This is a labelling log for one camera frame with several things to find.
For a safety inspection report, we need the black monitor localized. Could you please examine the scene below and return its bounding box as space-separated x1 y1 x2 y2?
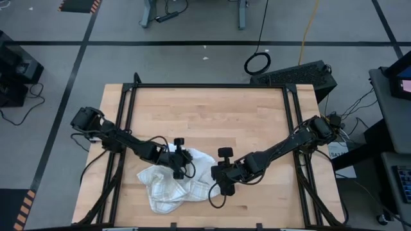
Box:
384 50 411 101

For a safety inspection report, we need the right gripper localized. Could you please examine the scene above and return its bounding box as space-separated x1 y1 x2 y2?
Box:
211 147 258 196

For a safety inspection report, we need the white paper sheet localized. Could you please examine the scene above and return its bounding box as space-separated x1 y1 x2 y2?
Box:
327 142 358 179

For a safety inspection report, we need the black floor cable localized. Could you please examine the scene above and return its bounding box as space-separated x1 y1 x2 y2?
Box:
0 82 46 126

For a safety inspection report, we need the black equipment stack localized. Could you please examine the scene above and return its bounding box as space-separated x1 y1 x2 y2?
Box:
0 30 45 108

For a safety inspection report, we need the yellow hanging cable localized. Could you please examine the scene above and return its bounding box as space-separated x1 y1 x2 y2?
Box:
297 0 321 66

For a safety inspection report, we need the black caster wheel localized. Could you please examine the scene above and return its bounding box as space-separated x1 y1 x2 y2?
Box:
376 212 390 226

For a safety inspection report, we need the hazard striped floor mat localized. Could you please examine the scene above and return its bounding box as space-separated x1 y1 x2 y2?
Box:
57 0 103 14
0 188 37 231

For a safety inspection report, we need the grey table leg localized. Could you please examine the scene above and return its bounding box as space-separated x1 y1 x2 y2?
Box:
237 0 249 31
140 0 157 29

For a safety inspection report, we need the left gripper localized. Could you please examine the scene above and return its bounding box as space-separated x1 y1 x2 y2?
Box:
159 137 194 180

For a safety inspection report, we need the black desk base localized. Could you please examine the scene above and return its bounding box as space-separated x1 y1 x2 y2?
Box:
330 118 399 222

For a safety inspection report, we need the black power adapter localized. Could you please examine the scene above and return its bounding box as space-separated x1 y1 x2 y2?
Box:
328 112 343 129

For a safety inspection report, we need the black power strip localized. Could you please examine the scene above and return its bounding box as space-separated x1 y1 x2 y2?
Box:
155 11 180 23

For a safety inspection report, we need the black hanging cable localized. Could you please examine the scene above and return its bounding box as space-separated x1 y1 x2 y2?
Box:
243 0 272 76

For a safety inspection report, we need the dark keypad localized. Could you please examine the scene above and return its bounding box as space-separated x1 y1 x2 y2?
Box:
394 165 411 204

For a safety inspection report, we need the grey desk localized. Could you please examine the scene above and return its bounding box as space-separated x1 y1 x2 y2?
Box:
381 151 411 225
368 66 411 155

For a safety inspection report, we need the white plaid towel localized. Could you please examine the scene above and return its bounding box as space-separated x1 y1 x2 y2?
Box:
137 143 222 215

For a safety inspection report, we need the black aluminium table frame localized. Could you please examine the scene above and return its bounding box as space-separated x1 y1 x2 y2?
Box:
75 72 347 231

